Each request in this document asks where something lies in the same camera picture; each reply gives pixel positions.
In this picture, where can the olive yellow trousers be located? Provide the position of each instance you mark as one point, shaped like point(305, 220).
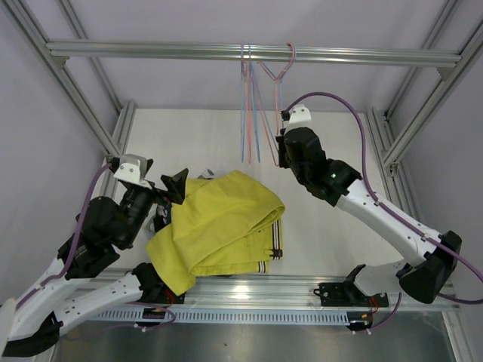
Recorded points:
point(230, 225)

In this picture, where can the grey slotted cable duct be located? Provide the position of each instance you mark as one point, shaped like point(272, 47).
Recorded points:
point(313, 316)

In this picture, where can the aluminium hanging rail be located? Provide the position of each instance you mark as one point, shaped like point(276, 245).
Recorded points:
point(268, 53)

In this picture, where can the aluminium frame left struts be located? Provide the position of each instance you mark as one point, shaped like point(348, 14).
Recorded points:
point(115, 143)

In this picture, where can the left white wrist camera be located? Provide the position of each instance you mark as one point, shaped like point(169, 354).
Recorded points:
point(132, 169)

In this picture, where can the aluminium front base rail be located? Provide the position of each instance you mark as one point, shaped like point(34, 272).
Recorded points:
point(263, 292)

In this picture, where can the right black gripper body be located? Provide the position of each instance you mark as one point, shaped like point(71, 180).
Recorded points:
point(283, 158)

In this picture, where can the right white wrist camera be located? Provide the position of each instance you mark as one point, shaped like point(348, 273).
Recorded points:
point(298, 116)

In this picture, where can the aluminium frame struts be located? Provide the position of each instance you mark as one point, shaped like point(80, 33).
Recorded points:
point(115, 143)
point(393, 129)

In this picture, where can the aluminium frame right struts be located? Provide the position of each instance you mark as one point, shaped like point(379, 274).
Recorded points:
point(393, 129)

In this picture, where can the pink hanger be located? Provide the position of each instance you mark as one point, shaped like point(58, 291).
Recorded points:
point(248, 107)
point(277, 81)

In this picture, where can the light blue hanger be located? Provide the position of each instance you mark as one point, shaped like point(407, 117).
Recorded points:
point(242, 101)
point(254, 121)
point(261, 109)

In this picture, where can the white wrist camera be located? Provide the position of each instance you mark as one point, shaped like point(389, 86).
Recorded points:
point(298, 116)
point(132, 169)

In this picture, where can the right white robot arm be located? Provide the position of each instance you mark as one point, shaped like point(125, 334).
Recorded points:
point(428, 256)

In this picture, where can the white plastic basket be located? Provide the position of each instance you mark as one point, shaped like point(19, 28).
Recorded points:
point(208, 174)

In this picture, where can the grey white printed trousers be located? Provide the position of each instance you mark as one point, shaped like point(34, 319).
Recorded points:
point(161, 218)

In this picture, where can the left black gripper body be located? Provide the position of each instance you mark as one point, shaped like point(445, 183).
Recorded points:
point(139, 204)

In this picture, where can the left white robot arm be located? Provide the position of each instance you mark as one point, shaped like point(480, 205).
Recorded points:
point(116, 206)

